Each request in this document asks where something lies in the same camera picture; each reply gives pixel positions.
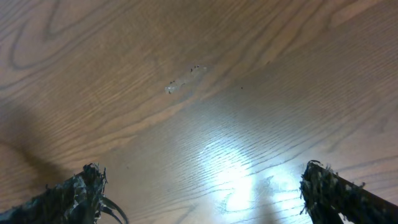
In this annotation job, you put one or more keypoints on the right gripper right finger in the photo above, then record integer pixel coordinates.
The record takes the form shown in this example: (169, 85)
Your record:
(329, 198)

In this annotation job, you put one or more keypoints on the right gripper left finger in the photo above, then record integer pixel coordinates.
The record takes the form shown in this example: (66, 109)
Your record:
(76, 200)

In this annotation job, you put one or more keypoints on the tape residue on table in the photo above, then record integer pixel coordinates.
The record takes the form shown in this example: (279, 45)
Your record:
(193, 75)

